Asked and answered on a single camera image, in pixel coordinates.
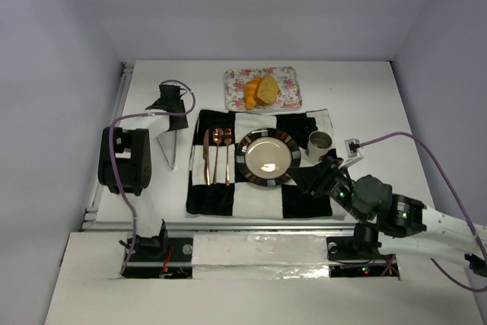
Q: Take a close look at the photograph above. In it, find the sliced bread loaf piece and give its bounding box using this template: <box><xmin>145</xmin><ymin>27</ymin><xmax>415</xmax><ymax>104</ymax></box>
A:
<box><xmin>254</xmin><ymin>75</ymin><xmax>280</xmax><ymax>105</ymax></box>

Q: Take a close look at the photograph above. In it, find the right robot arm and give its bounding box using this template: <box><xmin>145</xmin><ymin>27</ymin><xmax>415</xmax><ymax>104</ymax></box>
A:
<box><xmin>287</xmin><ymin>158</ymin><xmax>486</xmax><ymax>276</ymax></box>

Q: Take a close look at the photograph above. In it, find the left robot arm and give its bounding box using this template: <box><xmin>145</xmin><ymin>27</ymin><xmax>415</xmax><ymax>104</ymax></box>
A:
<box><xmin>97</xmin><ymin>80</ymin><xmax>196</xmax><ymax>266</ymax></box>

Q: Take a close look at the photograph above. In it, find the metal cup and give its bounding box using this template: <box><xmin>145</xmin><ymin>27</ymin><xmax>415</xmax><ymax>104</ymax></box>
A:
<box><xmin>306</xmin><ymin>131</ymin><xmax>333</xmax><ymax>161</ymax></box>

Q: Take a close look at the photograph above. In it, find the copper knife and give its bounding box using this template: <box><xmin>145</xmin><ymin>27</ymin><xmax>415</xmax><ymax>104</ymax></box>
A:
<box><xmin>202</xmin><ymin>129</ymin><xmax>211</xmax><ymax>185</ymax></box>

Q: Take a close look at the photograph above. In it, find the copper spoon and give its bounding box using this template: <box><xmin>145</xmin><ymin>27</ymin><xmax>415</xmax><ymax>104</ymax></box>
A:
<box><xmin>212</xmin><ymin>128</ymin><xmax>224</xmax><ymax>184</ymax></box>

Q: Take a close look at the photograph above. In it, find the copper fork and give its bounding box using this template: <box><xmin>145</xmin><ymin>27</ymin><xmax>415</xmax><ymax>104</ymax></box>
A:
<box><xmin>224</xmin><ymin>128</ymin><xmax>232</xmax><ymax>186</ymax></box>

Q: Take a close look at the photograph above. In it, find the beige plate with dark rim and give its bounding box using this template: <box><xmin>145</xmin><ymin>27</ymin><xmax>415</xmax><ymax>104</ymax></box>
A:
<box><xmin>235</xmin><ymin>128</ymin><xmax>301</xmax><ymax>187</ymax></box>

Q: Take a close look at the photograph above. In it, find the orange striped croissant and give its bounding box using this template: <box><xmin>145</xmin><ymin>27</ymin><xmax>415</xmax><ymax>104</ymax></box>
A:
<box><xmin>244</xmin><ymin>77</ymin><xmax>263</xmax><ymax>110</ymax></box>

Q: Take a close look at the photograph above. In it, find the floral rectangular tray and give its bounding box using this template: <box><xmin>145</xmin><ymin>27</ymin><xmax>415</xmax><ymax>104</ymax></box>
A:
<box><xmin>224</xmin><ymin>66</ymin><xmax>303</xmax><ymax>113</ymax></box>

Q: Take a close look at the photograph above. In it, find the black white checkered placemat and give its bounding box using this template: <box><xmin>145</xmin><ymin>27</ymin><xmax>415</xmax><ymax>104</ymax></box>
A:
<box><xmin>186</xmin><ymin>109</ymin><xmax>333</xmax><ymax>220</ymax></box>

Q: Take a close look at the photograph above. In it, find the silver foil covered panel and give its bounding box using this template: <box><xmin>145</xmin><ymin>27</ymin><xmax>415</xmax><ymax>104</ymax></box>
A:
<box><xmin>192</xmin><ymin>234</ymin><xmax>330</xmax><ymax>280</ymax></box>

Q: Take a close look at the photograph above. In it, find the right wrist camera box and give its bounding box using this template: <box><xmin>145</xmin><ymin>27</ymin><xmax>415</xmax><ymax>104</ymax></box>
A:
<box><xmin>345</xmin><ymin>139</ymin><xmax>363</xmax><ymax>158</ymax></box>

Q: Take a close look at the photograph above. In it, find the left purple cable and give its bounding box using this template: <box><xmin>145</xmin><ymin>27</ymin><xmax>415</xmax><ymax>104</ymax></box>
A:
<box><xmin>108</xmin><ymin>79</ymin><xmax>197</xmax><ymax>275</ymax></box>

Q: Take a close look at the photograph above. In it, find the purple cable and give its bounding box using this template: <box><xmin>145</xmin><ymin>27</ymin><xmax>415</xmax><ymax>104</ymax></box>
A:
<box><xmin>108</xmin><ymin>79</ymin><xmax>197</xmax><ymax>275</ymax></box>
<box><xmin>357</xmin><ymin>131</ymin><xmax>487</xmax><ymax>294</ymax></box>

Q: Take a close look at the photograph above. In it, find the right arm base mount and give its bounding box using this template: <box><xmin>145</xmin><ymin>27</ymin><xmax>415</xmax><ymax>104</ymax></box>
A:
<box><xmin>326</xmin><ymin>224</ymin><xmax>400</xmax><ymax>278</ymax></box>

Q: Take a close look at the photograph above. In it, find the aluminium rail frame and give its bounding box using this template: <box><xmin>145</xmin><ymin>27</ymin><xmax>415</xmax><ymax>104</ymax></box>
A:
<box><xmin>80</xmin><ymin>61</ymin><xmax>442</xmax><ymax>269</ymax></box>

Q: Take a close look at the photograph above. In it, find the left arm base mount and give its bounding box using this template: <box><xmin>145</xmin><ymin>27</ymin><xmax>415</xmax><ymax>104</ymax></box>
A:
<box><xmin>121</xmin><ymin>225</ymin><xmax>193</xmax><ymax>279</ymax></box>

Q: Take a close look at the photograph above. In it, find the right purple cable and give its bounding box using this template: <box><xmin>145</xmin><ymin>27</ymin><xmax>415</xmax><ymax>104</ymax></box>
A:
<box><xmin>357</xmin><ymin>131</ymin><xmax>487</xmax><ymax>294</ymax></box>

